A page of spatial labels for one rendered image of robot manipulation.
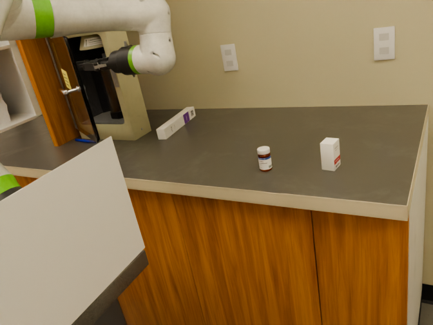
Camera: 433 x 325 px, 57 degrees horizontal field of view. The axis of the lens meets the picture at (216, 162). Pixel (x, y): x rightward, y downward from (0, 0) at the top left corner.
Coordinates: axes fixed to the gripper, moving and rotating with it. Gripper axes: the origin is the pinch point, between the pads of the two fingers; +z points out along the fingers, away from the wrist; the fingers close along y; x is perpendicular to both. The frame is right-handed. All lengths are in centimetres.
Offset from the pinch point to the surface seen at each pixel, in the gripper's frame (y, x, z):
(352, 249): 15, 50, -95
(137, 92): -20.2, 16.2, -3.9
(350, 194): 16, 34, -95
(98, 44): -15.2, -5.0, 4.6
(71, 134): -10.9, 31.6, 33.2
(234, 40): -55, 5, -33
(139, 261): 51, 35, -57
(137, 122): -15.7, 27.4, -3.9
